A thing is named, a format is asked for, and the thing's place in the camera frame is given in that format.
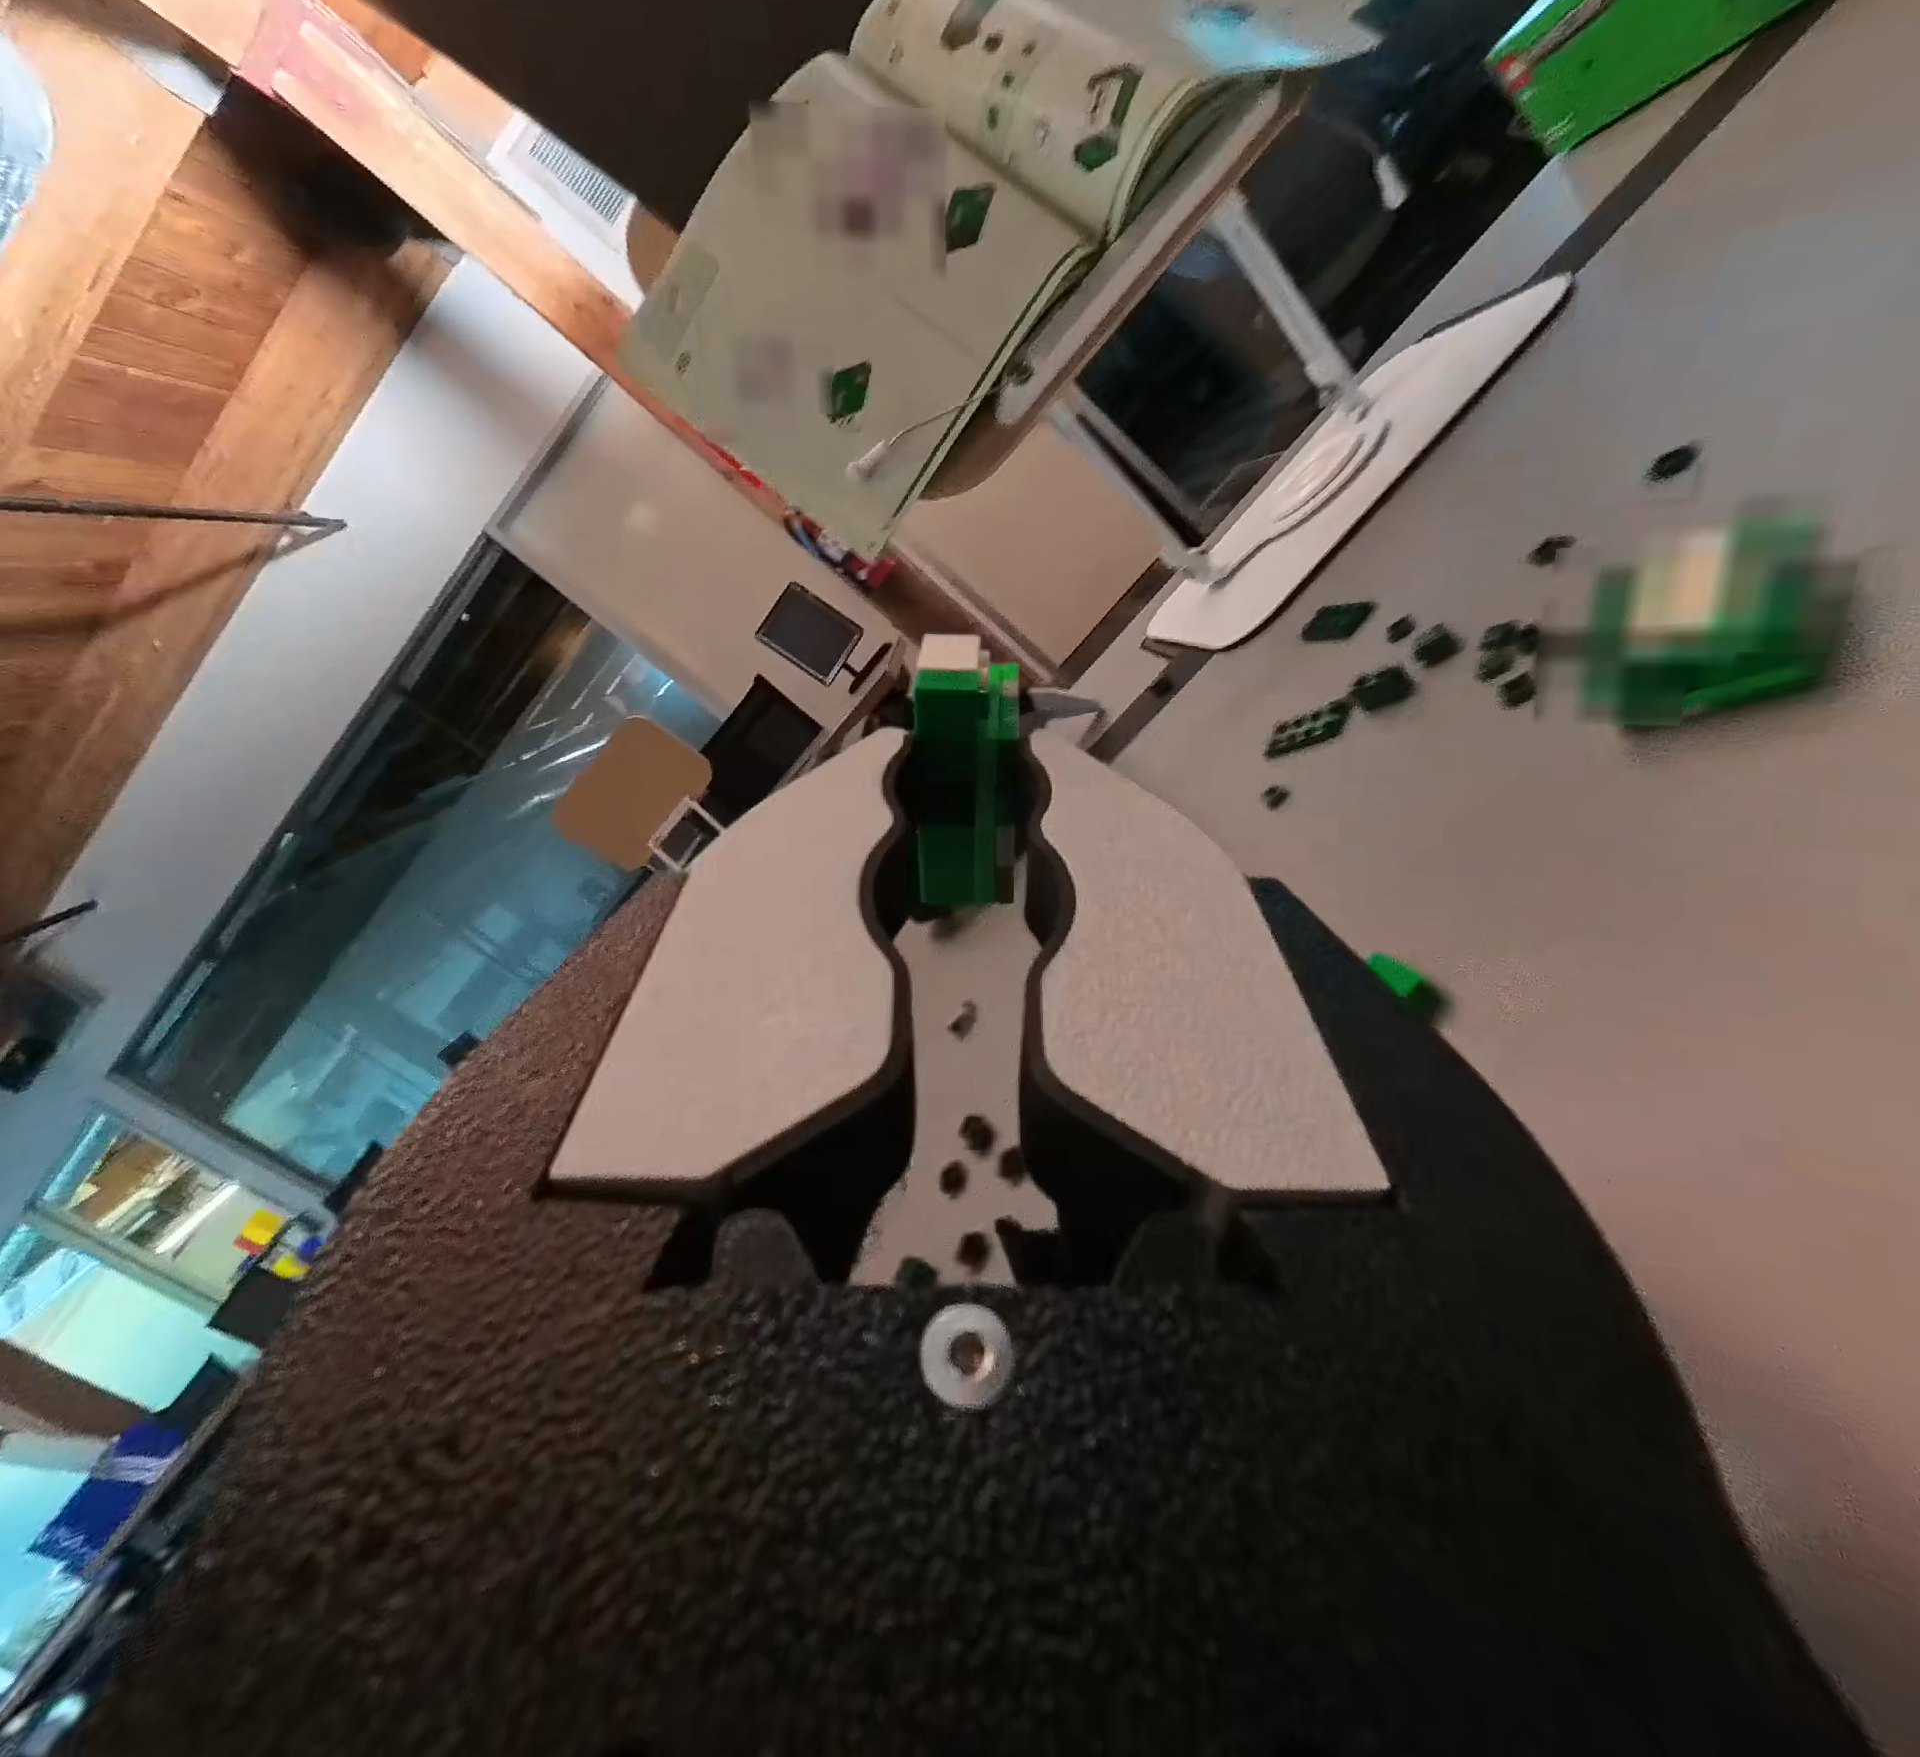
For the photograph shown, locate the building instruction booklet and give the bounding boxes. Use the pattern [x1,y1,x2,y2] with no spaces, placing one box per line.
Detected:
[618,0,1382,559]

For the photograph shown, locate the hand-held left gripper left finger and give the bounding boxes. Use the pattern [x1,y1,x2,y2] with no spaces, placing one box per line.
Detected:
[546,727,920,1206]

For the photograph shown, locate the scattered small green bricks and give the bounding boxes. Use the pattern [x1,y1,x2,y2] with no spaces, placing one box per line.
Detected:
[898,438,1713,1291]

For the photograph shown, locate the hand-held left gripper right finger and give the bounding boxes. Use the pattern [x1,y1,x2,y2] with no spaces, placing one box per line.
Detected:
[1016,731,1393,1226]

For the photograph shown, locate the small grey monitor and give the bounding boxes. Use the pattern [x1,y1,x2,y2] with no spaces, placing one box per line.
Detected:
[755,582,860,682]

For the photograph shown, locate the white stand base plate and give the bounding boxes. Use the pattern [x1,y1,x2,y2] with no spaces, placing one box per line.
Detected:
[847,190,1578,655]

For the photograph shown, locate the small green brick assembly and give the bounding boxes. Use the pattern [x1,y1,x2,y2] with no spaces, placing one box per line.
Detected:
[903,635,1037,912]

